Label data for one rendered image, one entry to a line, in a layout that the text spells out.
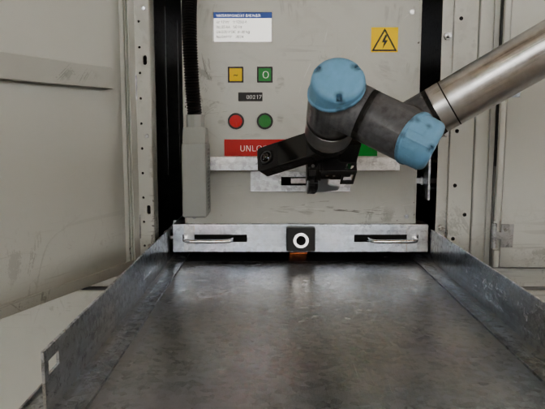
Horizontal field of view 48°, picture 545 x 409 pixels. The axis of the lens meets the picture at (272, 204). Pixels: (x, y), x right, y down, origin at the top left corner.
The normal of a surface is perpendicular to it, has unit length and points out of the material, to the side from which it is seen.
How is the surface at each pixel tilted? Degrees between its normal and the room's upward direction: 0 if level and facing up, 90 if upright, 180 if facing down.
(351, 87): 60
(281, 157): 66
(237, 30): 90
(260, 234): 90
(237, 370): 0
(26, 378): 90
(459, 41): 90
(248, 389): 0
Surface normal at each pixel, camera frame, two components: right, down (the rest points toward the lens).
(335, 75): 0.00, -0.39
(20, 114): 0.93, 0.04
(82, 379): 0.00, -0.99
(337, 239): 0.00, 0.13
